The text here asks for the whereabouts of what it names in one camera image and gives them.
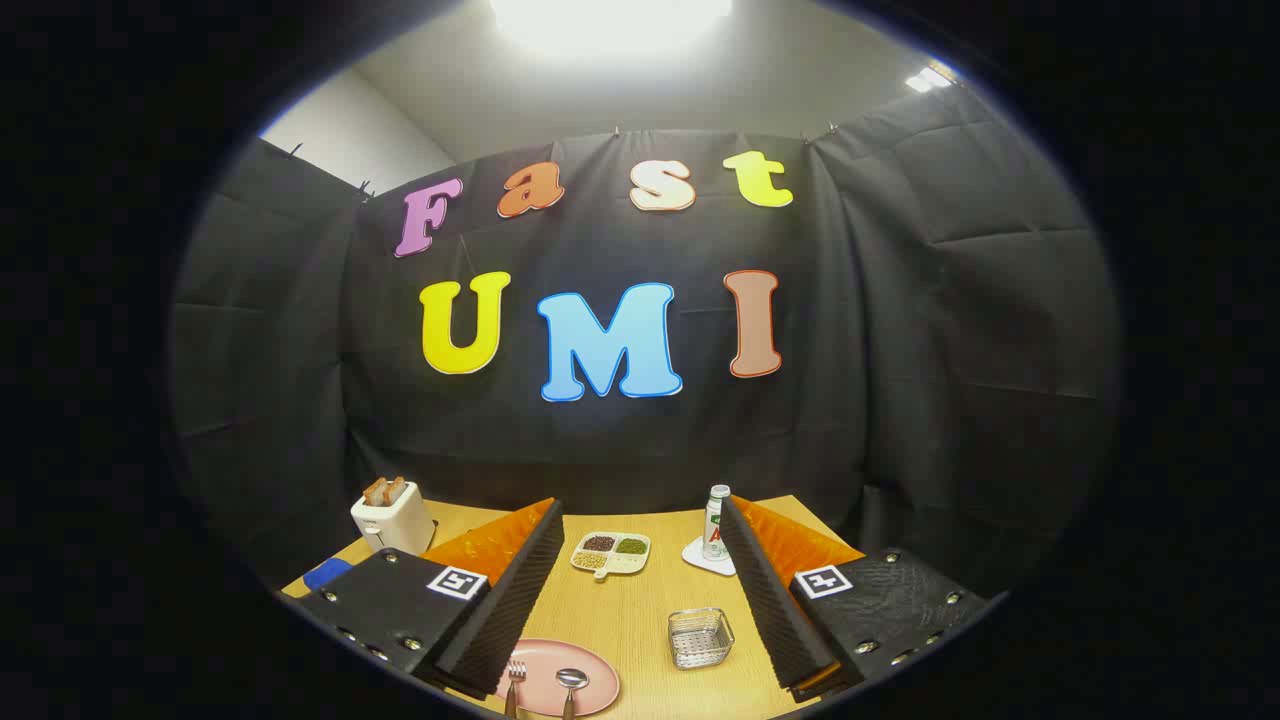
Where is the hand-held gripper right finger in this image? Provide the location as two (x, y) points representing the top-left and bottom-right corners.
(720, 495), (991, 703)

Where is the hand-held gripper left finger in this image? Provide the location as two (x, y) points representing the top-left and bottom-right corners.
(296, 498), (565, 699)

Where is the pink plate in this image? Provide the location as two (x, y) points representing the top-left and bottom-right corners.
(495, 638), (621, 718)

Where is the white square coaster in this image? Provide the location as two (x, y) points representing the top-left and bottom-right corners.
(682, 536), (738, 578)

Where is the white drink bottle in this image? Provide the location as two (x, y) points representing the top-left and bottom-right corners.
(702, 485), (733, 563)

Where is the white divided dish of beans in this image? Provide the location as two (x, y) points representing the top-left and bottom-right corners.
(570, 532), (652, 581)

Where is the cream toaster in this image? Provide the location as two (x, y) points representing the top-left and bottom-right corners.
(350, 482), (437, 557)

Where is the metal wire basket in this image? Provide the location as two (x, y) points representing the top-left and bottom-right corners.
(668, 607), (736, 670)

